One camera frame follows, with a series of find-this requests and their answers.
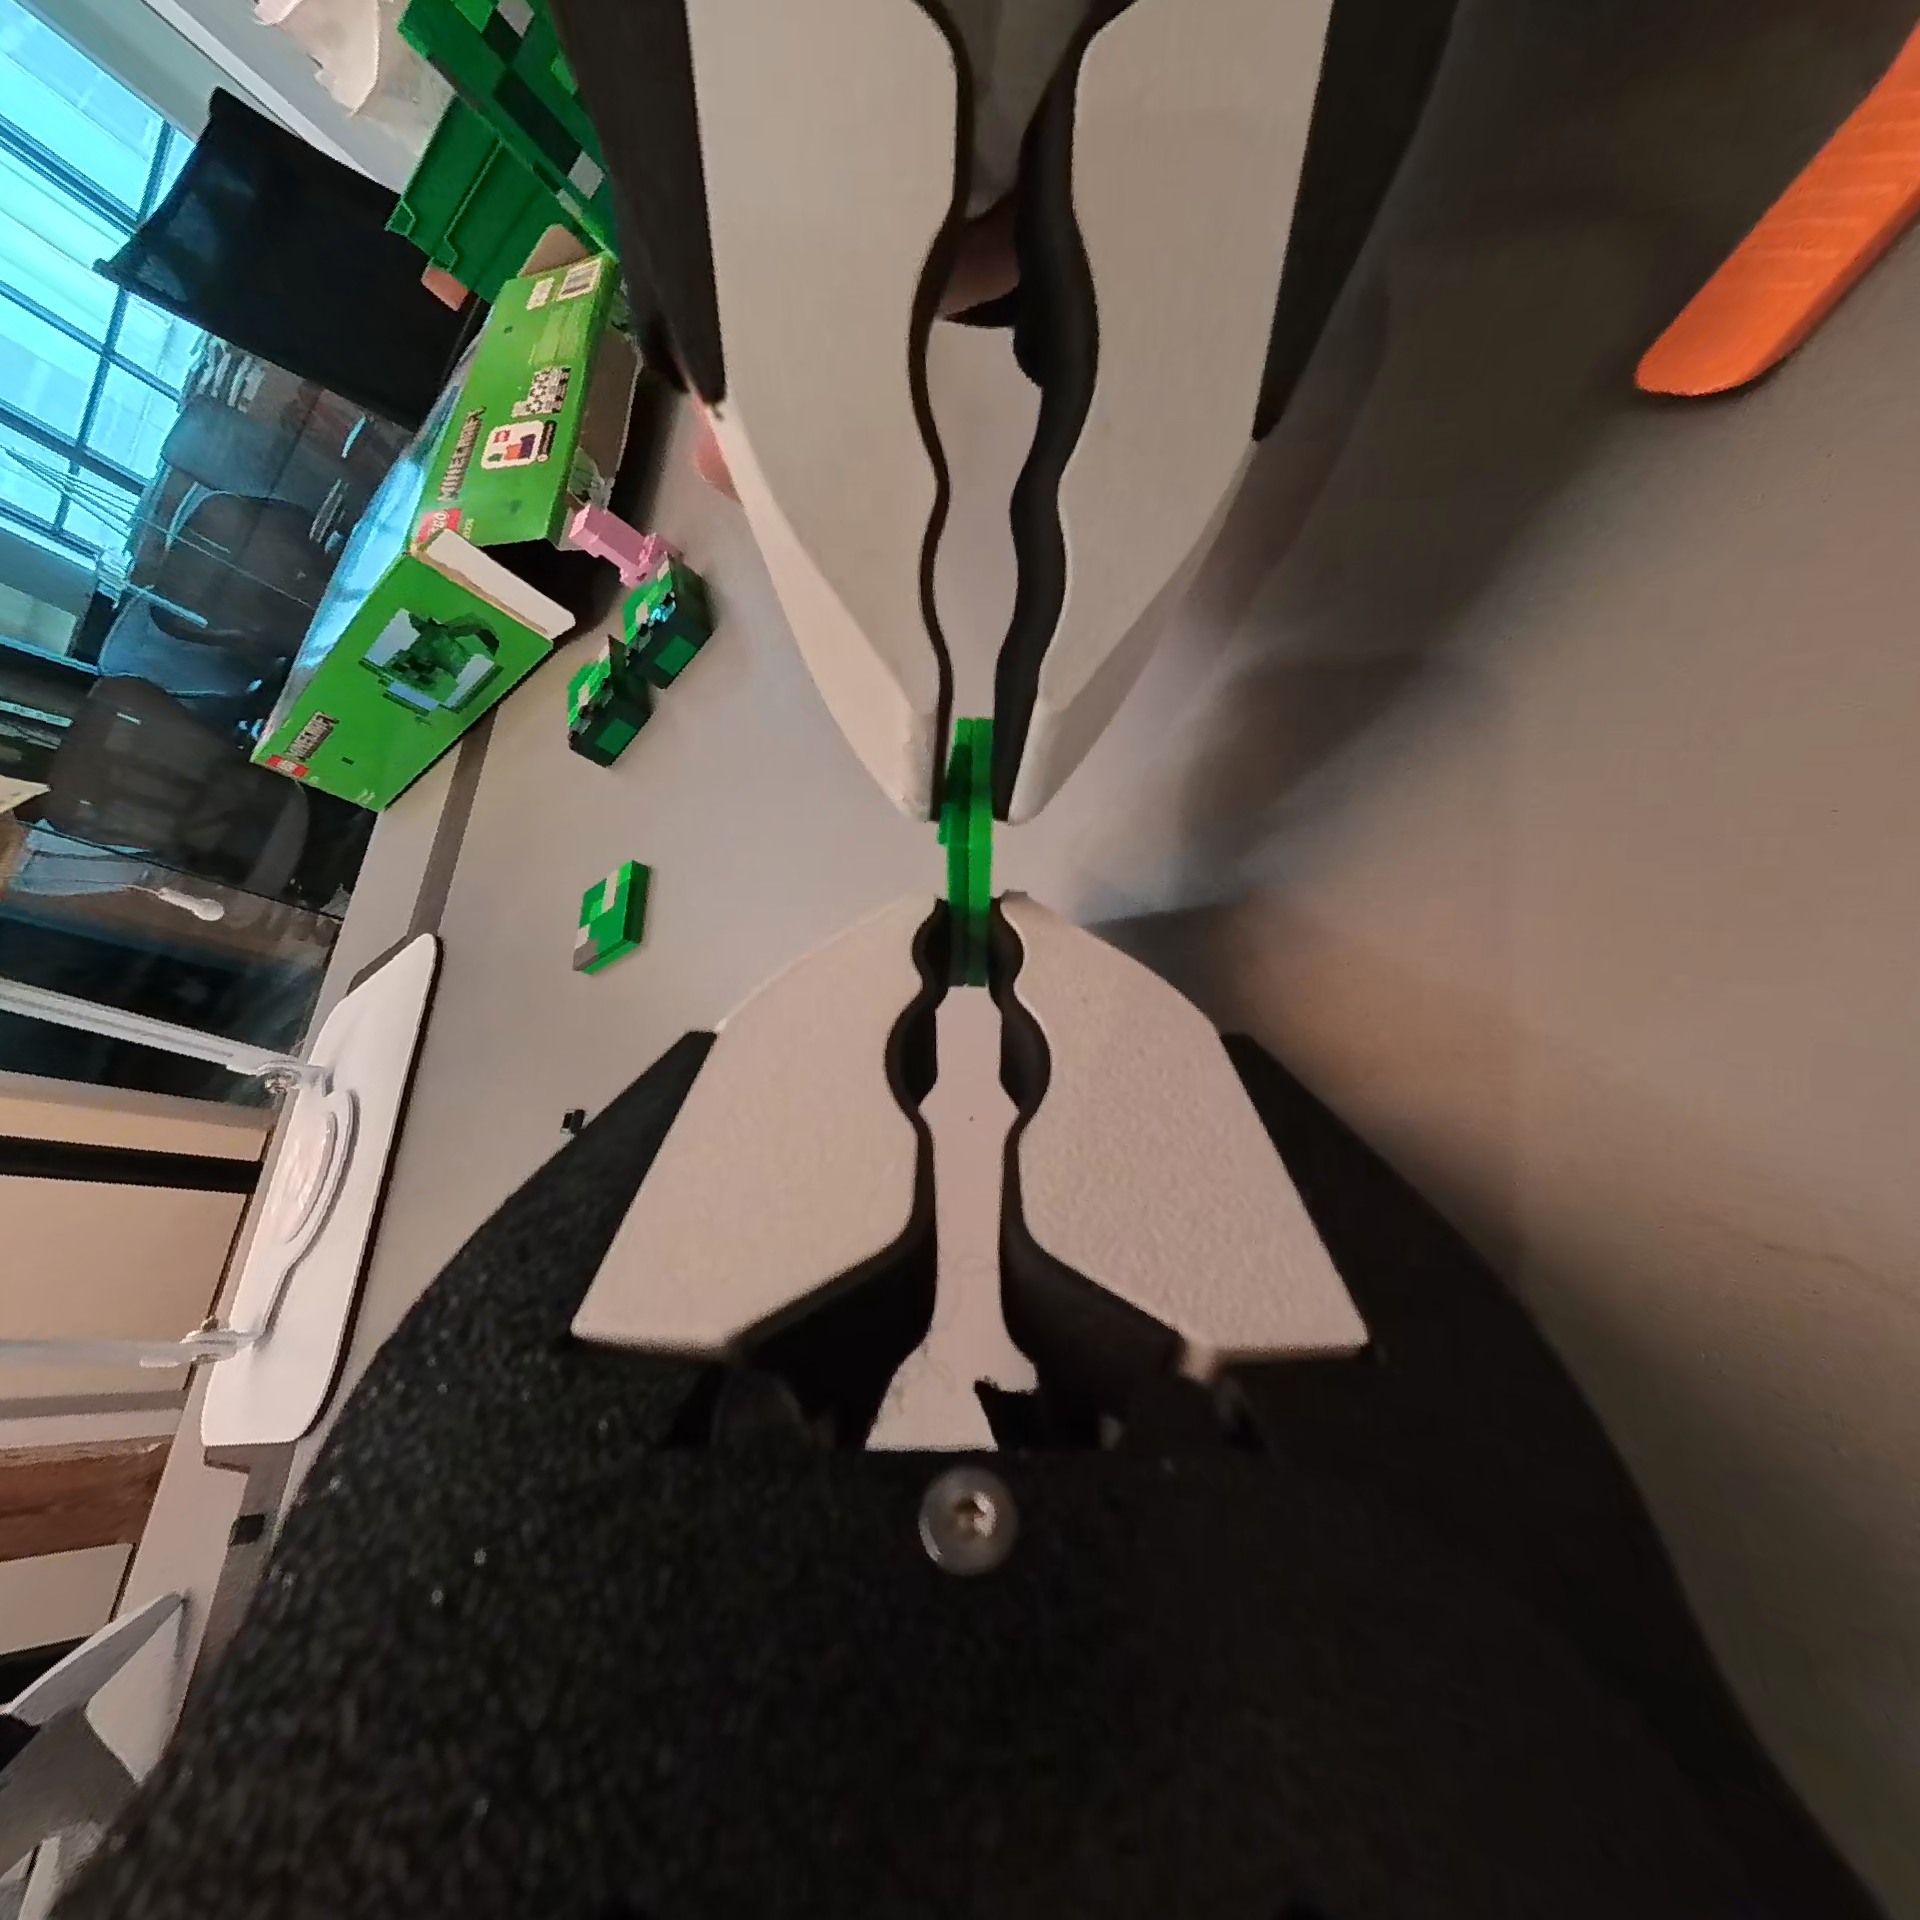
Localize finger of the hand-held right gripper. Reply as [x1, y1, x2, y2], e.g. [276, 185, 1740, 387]
[682, 0, 974, 825]
[996, 0, 1340, 834]

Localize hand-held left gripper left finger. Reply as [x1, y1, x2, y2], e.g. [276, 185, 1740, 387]
[572, 888, 964, 1450]

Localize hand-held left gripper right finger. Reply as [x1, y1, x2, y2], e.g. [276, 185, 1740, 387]
[989, 888, 1371, 1450]

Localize green lego panel with studs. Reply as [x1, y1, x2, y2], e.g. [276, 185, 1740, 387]
[930, 717, 1004, 995]

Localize large green lego figure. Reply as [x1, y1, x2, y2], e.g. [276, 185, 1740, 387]
[397, 0, 617, 251]

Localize flat green lego panel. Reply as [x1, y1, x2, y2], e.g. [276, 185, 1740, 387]
[574, 860, 657, 981]

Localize pink lego pig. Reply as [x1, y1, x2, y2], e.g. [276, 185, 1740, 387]
[566, 500, 676, 588]

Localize dark green lego cube build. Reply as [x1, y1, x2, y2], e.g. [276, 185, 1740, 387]
[566, 641, 657, 769]
[620, 563, 719, 691]

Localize green lego box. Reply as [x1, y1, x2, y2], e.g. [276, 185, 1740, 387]
[251, 254, 649, 814]

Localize person's right hand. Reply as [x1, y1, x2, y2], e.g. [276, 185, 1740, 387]
[942, 196, 1038, 325]

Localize green plastic crate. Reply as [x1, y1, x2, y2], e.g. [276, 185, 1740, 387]
[386, 98, 580, 309]

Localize black partition panel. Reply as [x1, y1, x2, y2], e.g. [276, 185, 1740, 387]
[97, 90, 486, 434]

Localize white book stand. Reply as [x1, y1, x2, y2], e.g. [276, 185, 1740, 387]
[0, 932, 448, 1452]

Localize large paned window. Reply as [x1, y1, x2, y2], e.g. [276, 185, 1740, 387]
[0, 0, 200, 663]

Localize orange brick separator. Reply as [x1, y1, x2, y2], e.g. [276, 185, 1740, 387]
[1631, 69, 1920, 400]

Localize group of black office chairs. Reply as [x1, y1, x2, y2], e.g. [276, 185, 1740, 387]
[0, 376, 423, 903]

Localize spare hand-held gripper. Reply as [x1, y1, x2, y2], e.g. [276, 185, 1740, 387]
[0, 1591, 192, 1864]

